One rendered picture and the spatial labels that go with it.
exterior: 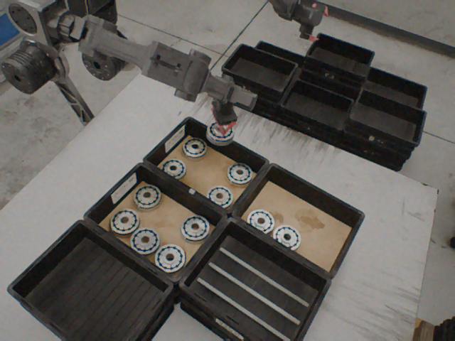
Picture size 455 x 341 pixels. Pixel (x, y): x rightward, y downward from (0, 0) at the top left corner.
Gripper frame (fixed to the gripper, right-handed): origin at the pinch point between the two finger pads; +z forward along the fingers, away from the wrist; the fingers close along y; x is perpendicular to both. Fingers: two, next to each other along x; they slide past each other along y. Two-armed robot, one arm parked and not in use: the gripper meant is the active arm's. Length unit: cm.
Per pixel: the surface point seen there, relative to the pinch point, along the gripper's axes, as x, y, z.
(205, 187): 7.6, -9.6, 22.4
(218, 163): -1.4, 0.2, 22.1
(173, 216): 22.9, -18.2, 23.0
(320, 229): -28, -40, 21
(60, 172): 61, 24, 37
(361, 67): -133, 74, 51
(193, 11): -69, 238, 102
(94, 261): 52, -27, 24
